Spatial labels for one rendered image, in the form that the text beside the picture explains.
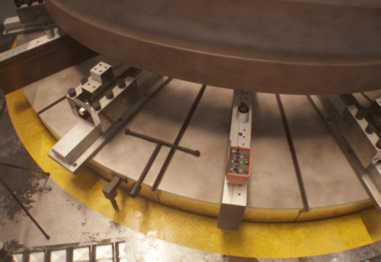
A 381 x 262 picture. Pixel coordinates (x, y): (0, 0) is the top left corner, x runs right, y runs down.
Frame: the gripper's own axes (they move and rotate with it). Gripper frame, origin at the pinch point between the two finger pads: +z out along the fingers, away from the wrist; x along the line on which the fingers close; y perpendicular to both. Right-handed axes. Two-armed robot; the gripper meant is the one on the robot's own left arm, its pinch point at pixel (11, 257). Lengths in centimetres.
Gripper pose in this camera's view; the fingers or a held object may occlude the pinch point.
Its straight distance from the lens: 186.7
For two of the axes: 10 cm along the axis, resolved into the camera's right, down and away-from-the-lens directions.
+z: 0.0, 6.7, 7.5
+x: -7.7, -4.7, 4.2
